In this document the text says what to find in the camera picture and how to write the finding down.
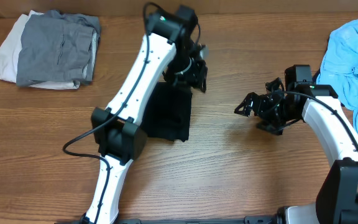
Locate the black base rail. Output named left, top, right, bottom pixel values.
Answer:
left=54, top=215, right=279, bottom=224

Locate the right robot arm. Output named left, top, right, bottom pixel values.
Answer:
left=234, top=65, right=358, bottom=223

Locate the white folded garment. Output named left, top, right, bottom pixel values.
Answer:
left=0, top=11, right=80, bottom=90

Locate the grey folded garment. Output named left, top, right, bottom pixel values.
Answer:
left=16, top=10, right=101, bottom=86

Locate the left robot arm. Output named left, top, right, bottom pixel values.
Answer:
left=80, top=6, right=208, bottom=223

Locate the black polo shirt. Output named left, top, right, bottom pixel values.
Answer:
left=141, top=82, right=192, bottom=142

